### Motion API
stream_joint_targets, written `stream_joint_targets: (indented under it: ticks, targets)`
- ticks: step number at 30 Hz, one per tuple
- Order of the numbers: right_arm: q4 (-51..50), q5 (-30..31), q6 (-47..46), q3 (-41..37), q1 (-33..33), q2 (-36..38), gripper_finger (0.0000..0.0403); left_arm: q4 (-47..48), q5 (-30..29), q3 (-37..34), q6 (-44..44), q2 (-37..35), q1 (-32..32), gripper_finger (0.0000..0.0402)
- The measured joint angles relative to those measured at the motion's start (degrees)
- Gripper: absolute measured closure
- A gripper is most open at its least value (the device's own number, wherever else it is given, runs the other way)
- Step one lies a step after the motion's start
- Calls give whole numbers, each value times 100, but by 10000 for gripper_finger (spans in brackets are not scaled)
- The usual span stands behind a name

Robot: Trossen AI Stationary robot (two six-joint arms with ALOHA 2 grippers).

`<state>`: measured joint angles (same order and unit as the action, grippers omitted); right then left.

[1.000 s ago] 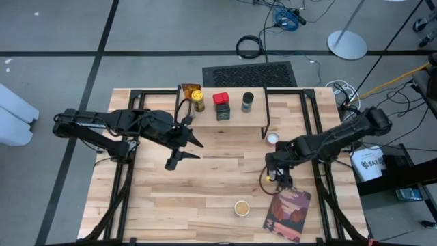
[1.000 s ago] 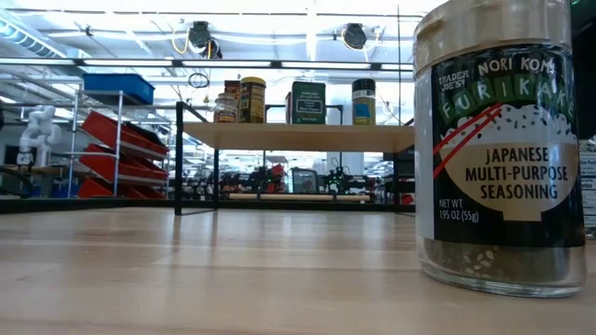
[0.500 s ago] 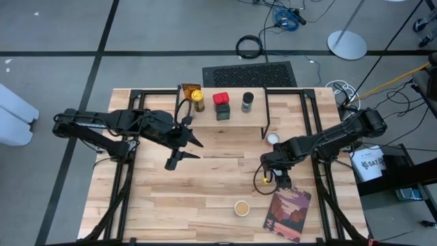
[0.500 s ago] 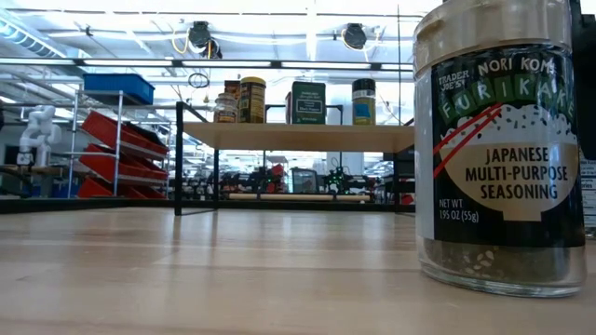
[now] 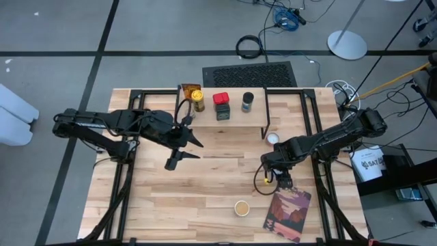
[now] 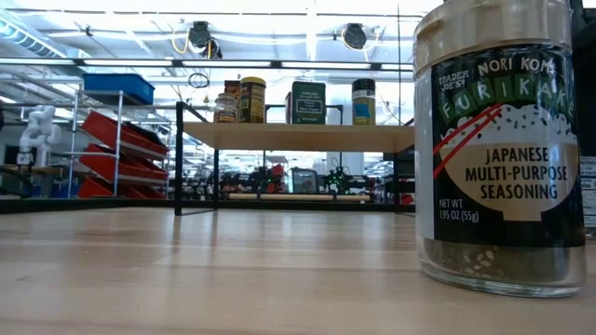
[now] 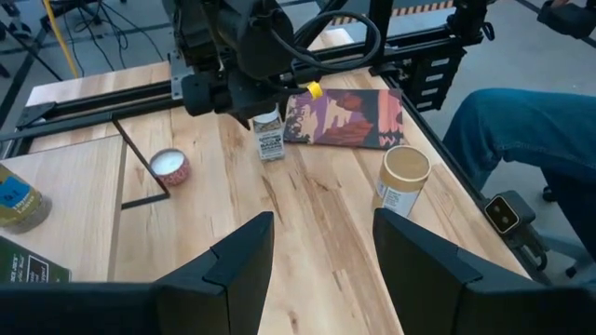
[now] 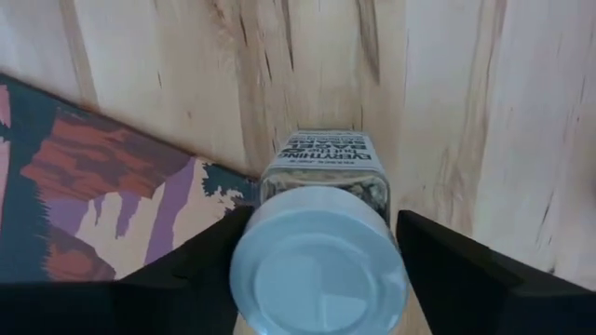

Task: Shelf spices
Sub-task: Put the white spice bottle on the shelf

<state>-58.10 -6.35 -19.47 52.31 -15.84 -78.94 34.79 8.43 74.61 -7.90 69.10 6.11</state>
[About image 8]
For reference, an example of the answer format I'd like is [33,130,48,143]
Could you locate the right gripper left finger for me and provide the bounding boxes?
[115,207,255,335]

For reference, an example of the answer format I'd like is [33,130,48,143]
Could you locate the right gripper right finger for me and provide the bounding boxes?
[396,209,596,335]

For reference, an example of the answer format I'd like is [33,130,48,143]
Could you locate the bagel seasoning jar white lid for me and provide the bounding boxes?
[229,129,412,335]

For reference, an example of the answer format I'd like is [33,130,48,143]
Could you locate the book with colourful landscape cover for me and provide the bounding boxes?
[0,73,260,283]

